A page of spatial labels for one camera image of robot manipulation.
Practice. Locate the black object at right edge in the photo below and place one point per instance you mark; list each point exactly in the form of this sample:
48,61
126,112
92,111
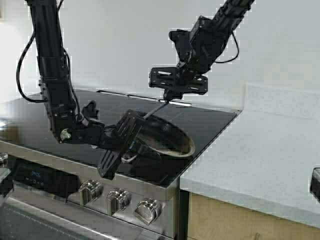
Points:
315,183

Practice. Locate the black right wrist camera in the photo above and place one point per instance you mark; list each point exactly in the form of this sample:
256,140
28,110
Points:
181,40

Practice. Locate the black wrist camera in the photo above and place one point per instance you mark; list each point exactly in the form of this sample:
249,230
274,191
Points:
90,111
181,40

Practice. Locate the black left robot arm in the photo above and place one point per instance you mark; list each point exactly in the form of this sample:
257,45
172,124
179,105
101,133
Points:
68,123

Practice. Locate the left chrome stove knob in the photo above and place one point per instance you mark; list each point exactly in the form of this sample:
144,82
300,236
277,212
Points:
89,191

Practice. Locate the middle chrome stove knob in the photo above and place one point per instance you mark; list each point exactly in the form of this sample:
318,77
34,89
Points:
117,200

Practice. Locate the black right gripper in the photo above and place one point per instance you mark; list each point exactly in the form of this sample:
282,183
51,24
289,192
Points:
207,44

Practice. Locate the wooden cabinet under counter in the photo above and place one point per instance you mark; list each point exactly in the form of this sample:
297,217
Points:
211,219

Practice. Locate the small black frying pan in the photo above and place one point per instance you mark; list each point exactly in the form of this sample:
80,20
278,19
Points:
158,140

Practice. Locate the stainless steel induction stove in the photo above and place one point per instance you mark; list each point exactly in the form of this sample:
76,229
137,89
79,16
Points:
44,203

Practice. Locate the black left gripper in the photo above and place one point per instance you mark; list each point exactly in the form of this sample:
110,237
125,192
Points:
114,139

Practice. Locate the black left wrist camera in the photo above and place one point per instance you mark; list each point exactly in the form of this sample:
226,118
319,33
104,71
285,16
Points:
90,111

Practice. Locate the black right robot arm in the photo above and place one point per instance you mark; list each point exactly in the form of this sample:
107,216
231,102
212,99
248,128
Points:
229,16

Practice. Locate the black spatula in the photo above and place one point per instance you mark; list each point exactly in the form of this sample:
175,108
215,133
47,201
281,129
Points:
156,110

